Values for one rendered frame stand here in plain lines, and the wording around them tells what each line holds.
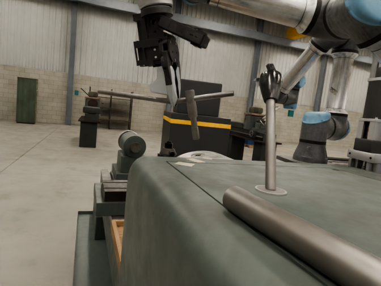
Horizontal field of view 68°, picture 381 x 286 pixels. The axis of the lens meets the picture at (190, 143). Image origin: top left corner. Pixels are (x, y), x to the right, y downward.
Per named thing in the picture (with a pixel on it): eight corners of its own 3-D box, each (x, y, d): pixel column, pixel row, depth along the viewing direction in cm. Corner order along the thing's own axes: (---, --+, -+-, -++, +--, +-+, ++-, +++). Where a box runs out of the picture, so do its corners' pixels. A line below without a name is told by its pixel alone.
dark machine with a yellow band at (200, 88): (224, 180, 577) (236, 83, 554) (165, 176, 554) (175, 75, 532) (204, 162, 753) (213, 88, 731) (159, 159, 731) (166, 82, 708)
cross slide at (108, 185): (199, 200, 132) (200, 191, 131) (104, 201, 116) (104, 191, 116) (186, 189, 148) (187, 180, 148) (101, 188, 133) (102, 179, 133)
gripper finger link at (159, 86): (155, 108, 67) (149, 68, 66) (178, 106, 66) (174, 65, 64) (149, 109, 64) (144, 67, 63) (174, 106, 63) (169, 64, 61)
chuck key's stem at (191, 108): (202, 137, 67) (195, 89, 65) (199, 139, 65) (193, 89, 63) (193, 138, 68) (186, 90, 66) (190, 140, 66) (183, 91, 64)
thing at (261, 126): (216, 155, 887) (222, 102, 868) (241, 157, 917) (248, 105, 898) (254, 173, 673) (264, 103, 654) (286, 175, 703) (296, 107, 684)
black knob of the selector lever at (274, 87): (287, 106, 38) (293, 70, 37) (267, 103, 37) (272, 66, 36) (269, 105, 42) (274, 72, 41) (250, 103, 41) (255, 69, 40)
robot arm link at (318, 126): (293, 137, 133) (297, 109, 132) (311, 138, 141) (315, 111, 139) (316, 141, 123) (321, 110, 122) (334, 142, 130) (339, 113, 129)
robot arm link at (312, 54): (341, 24, 116) (269, 108, 148) (356, 30, 122) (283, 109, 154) (325, 9, 123) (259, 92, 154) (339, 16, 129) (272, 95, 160)
